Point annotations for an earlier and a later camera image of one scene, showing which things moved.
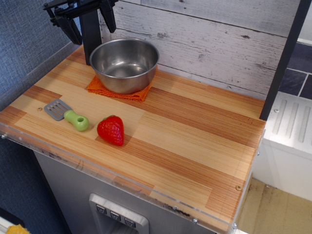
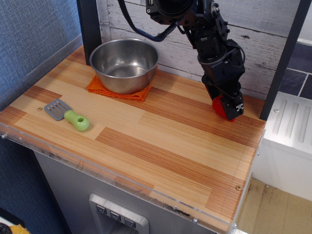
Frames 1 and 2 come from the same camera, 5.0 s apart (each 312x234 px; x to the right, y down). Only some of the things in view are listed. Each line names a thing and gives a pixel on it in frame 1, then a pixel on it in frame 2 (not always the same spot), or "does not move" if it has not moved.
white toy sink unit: (283, 159) does not move
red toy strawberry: (111, 129) -> (218, 107)
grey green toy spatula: (60, 110) does not move
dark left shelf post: (91, 32) does not move
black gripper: (58, 11) -> (222, 76)
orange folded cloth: (93, 86) does not move
